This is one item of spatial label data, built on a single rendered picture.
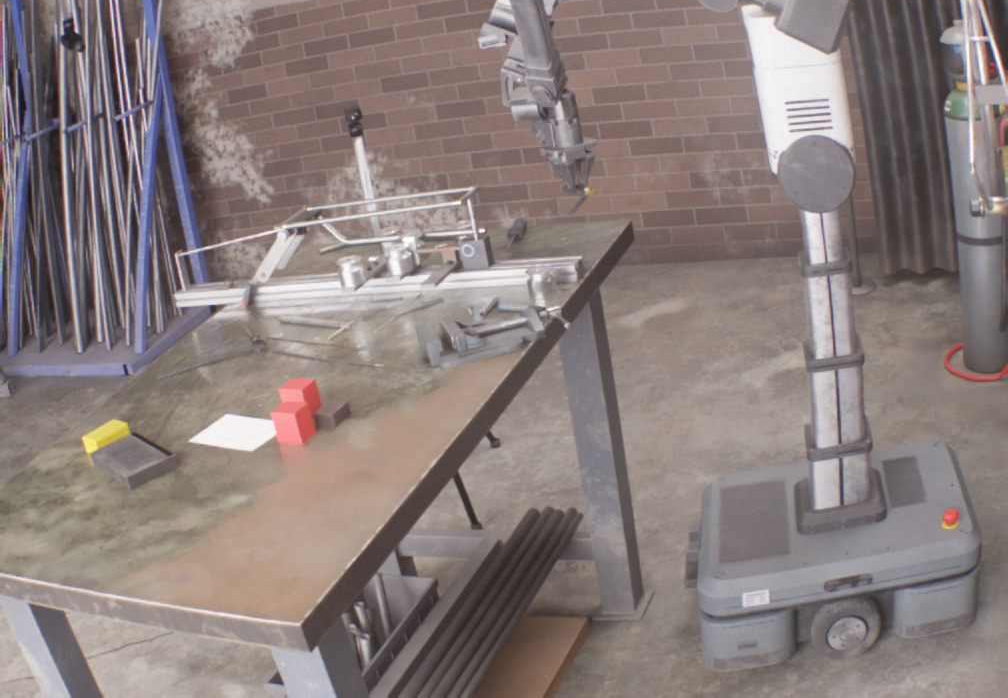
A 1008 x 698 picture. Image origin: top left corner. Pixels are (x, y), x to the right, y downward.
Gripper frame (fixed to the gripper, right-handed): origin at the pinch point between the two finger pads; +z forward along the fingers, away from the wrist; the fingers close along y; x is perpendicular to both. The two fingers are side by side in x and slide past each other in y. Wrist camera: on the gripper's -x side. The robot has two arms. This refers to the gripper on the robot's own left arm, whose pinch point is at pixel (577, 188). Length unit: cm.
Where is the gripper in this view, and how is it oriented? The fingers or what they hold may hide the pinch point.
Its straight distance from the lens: 258.7
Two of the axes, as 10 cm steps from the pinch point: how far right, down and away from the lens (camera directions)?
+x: 4.5, 2.2, -8.7
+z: 1.8, 9.3, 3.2
